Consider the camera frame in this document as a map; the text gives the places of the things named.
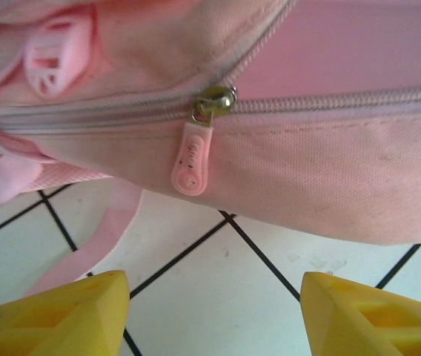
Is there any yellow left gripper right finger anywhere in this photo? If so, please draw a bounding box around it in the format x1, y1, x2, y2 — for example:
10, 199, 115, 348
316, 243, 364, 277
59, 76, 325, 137
299, 271, 421, 356

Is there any pink student backpack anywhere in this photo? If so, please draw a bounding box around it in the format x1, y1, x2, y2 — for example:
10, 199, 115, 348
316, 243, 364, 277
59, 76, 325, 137
0, 0, 421, 297

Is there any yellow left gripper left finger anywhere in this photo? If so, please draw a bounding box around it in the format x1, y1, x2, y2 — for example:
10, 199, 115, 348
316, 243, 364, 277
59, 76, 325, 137
0, 269, 130, 356

